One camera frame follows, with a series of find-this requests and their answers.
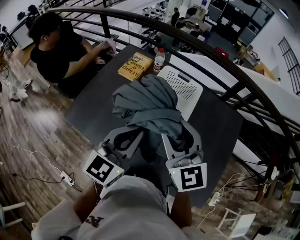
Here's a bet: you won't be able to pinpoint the black curved railing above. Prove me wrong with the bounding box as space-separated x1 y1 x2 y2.
46 6 300 181

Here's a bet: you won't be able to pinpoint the white plastic laundry basket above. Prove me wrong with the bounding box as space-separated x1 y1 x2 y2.
156 65 204 122

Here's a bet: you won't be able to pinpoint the white power strip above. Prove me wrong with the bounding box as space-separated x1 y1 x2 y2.
208 191 222 207
60 171 75 187

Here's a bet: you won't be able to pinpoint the person's left forearm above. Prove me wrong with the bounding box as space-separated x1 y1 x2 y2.
74 182 106 223

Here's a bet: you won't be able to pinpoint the person's right forearm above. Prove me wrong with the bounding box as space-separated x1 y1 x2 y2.
170 191 193 228

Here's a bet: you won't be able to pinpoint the yellow book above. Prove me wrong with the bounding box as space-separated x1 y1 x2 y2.
117 52 154 82

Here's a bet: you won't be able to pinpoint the red case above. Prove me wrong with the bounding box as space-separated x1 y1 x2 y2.
215 46 230 58

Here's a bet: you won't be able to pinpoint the grey clothes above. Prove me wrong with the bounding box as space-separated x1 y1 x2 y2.
112 74 188 164

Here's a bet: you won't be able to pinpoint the pink cloth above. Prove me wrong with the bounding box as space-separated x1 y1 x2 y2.
100 38 119 57

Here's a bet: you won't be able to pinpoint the white display board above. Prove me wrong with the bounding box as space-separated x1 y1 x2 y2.
10 22 35 51

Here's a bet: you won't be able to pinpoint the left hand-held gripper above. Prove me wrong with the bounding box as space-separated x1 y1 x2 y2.
82 127 144 188

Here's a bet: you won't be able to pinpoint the person's white shirt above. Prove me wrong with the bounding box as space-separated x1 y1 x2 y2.
31 175 202 240

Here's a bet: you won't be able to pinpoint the black floor cable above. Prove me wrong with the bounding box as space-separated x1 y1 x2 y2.
11 172 83 193

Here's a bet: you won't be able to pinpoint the clear bottle with red cap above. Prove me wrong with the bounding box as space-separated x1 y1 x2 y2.
153 48 166 73

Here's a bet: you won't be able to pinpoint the white chair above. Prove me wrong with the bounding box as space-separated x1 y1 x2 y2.
0 201 26 229

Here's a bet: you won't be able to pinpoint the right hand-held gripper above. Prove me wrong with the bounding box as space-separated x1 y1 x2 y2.
161 120 207 193

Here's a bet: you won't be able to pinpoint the black framed glass partition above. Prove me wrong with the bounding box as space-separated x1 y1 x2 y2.
207 0 275 46

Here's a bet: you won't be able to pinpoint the black wall grille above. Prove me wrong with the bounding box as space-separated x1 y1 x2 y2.
278 36 300 96

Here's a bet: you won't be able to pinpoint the white floor cable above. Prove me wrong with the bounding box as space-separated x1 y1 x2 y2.
0 133 63 175

